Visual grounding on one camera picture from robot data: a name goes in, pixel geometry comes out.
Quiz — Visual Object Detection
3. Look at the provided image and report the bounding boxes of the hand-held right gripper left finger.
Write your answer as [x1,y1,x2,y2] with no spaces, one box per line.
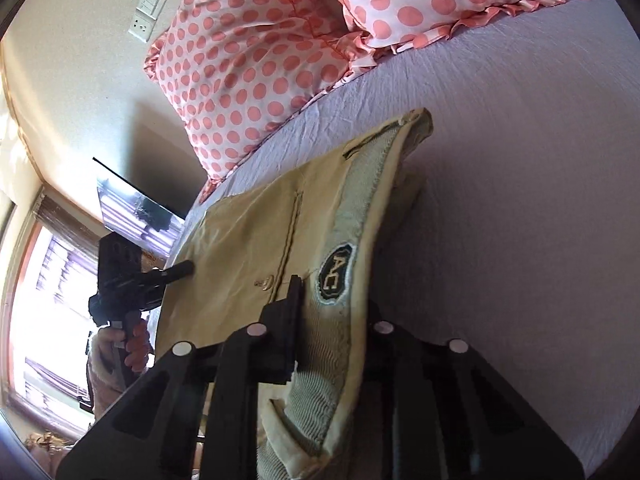
[56,274,304,480]

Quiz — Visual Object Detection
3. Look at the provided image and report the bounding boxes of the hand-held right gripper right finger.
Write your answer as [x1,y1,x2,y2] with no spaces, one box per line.
[361,303,586,480]

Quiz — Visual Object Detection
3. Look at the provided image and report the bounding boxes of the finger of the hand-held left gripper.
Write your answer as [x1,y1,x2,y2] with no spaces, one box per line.
[150,260,195,284]

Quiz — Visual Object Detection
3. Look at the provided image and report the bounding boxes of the beige pants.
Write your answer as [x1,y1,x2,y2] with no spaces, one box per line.
[156,108,433,480]

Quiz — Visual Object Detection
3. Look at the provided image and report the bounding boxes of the person's left hand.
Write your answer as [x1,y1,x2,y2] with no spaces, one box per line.
[95,321,154,374]

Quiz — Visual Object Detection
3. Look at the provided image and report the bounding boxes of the flat screen television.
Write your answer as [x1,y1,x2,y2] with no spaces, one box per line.
[93,157,186,261]

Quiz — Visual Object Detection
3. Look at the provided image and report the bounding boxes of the white bed sheet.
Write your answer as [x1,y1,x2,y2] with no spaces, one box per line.
[147,0,640,480]

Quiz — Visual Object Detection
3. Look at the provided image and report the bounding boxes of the pink polka dot pillow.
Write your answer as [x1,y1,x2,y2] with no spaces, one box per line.
[285,0,608,56]
[144,0,373,181]

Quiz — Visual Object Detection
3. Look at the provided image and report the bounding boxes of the window with orange frame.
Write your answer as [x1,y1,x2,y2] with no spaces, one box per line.
[0,185,108,441]

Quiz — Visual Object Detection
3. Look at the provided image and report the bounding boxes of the white wall socket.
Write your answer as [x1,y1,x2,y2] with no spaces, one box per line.
[128,15,153,43]

